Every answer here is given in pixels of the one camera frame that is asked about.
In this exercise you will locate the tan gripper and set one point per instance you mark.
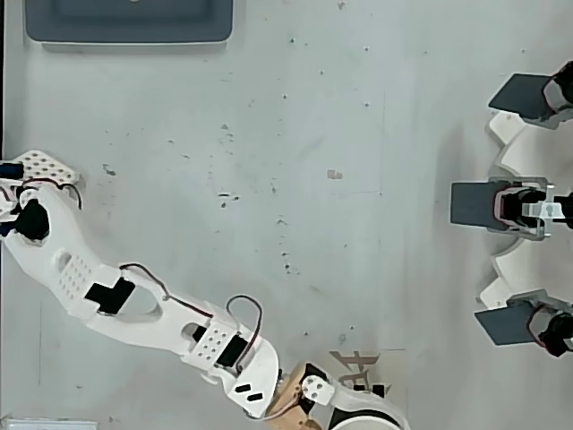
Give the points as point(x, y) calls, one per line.
point(295, 389)

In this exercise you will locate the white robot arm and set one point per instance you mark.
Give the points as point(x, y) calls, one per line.
point(134, 327)

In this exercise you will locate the printed paper mat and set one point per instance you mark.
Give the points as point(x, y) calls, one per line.
point(394, 367)

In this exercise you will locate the dark grey paddle with servo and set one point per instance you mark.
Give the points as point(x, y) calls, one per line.
point(474, 203)
point(506, 324)
point(519, 94)

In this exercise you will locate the white gear-shaped dispenser base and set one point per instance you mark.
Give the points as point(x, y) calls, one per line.
point(528, 152)

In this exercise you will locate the grey plastic tray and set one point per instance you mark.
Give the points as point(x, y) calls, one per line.
point(130, 20)

